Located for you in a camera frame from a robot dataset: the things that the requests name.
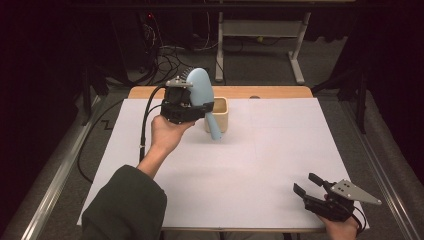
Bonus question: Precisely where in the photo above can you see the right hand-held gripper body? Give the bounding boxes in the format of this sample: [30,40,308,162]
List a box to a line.
[303,178,383,223]

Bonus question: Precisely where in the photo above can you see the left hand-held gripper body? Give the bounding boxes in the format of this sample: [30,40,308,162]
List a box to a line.
[159,76,205,125]

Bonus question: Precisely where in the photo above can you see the beige storage container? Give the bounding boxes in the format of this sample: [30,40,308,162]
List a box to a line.
[203,96,230,134]

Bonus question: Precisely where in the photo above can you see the person's right hand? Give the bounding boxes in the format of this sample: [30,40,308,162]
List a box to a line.
[317,213,363,240]

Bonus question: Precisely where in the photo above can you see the person's left hand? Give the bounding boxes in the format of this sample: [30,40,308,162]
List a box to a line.
[149,114,196,158]

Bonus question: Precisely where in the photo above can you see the white table sheet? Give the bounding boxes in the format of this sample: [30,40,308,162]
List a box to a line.
[77,97,370,231]

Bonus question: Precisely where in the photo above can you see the wooden table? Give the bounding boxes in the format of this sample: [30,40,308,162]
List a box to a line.
[127,85,328,234]

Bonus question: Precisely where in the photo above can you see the black stand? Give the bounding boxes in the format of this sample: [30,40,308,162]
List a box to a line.
[79,64,112,127]
[311,64,369,135]

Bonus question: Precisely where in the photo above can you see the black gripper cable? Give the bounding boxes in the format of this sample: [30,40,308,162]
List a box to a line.
[138,85,168,164]
[351,205,368,235]

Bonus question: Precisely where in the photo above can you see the tangle of floor cables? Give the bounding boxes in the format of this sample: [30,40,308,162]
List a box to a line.
[142,12,218,86]

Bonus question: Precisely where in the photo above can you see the aluminium floor rail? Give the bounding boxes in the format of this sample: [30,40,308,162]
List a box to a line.
[19,95,102,240]
[339,99,424,240]

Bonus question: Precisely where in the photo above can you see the white metal stand frame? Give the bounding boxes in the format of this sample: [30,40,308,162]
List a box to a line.
[214,11,306,86]

